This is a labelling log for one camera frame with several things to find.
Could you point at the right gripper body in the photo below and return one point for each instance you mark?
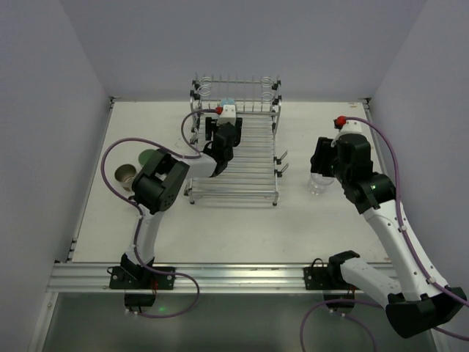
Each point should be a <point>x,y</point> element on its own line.
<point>323,158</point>

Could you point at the blue plastic mug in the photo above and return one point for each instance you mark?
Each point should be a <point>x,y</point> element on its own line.
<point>227,101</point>

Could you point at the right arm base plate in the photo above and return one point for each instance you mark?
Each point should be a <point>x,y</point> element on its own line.
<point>317,278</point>

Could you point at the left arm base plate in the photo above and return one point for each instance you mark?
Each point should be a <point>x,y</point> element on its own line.
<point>159,278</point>

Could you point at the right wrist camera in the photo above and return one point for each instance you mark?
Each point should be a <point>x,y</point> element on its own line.
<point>344,126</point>

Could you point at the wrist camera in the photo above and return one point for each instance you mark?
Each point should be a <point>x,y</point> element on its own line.
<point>344,126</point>
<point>228,114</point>

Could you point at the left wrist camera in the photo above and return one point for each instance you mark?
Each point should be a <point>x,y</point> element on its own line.
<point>228,114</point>

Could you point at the clear glass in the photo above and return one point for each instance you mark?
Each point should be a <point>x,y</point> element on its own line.
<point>318,183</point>

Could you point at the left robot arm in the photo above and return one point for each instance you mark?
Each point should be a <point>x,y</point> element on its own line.
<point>158,183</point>

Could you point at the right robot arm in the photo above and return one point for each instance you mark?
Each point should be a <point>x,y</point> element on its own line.
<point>419,298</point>

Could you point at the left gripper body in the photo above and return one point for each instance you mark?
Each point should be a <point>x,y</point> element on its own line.
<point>223,130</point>

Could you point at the light green plastic cup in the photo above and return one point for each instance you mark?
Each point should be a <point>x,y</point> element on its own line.
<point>144,156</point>

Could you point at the metal dish rack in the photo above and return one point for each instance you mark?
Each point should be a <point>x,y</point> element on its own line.
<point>253,172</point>

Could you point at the aluminium mounting rail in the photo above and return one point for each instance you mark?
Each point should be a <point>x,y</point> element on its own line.
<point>212,278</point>

